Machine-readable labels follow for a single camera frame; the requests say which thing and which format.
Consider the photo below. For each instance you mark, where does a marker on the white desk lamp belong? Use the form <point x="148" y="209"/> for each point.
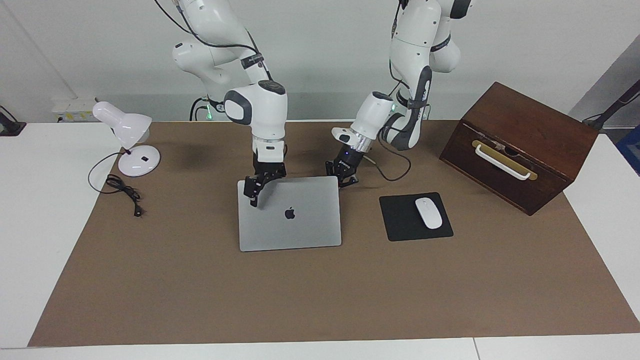
<point x="125" y="122"/>

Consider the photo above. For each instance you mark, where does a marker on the silver laptop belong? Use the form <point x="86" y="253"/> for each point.
<point x="295" y="225"/>

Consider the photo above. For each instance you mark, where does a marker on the black stand pole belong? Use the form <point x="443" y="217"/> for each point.
<point x="622" y="102"/>

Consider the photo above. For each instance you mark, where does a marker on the white power strip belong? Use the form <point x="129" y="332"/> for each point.
<point x="75" y="107"/>

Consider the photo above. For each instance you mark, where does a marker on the blue crate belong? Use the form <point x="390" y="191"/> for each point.
<point x="632" y="150"/>

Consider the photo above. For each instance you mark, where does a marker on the dark brown wooden box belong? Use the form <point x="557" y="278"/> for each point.
<point x="530" y="125"/>

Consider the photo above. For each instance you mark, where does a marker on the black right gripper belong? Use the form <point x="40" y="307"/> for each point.
<point x="270" y="164"/>

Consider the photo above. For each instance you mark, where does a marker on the black mouse pad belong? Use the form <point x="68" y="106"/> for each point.
<point x="400" y="220"/>

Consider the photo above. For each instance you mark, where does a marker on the white computer mouse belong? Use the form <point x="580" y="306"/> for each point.
<point x="429" y="212"/>

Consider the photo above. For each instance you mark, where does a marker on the brown table mat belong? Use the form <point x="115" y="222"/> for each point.
<point x="320" y="295"/>

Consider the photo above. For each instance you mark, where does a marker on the black clamp mount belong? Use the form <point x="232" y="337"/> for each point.
<point x="10" y="127"/>

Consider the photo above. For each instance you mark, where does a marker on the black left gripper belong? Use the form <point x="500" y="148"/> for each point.
<point x="347" y="159"/>

